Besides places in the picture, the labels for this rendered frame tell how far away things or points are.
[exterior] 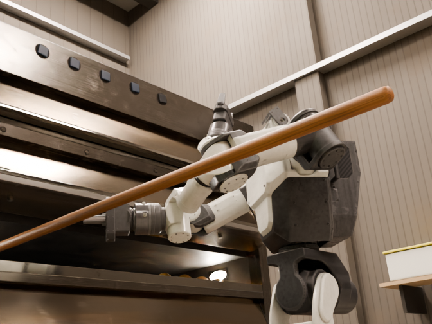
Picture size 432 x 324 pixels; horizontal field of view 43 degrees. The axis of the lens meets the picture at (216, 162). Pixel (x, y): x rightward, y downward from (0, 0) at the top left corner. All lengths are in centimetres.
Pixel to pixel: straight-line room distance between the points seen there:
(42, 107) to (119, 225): 87
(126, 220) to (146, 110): 116
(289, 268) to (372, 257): 390
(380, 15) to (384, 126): 121
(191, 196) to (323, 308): 45
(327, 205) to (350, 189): 10
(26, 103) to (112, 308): 85
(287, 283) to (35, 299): 92
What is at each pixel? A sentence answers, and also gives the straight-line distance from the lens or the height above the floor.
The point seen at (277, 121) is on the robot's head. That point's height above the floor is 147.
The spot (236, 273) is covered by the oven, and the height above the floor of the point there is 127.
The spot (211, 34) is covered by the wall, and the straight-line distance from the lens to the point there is 758.
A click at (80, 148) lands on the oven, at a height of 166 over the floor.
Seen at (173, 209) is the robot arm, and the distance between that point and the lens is 155.
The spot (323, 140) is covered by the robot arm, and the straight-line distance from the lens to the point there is 146.
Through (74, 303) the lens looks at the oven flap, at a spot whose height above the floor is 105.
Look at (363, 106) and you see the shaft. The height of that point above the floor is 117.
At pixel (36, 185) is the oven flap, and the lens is 196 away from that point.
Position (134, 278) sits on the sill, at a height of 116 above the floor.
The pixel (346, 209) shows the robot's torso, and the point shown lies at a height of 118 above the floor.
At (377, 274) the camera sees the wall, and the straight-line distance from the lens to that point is 541.
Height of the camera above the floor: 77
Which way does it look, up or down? 21 degrees up
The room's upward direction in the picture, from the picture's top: 5 degrees counter-clockwise
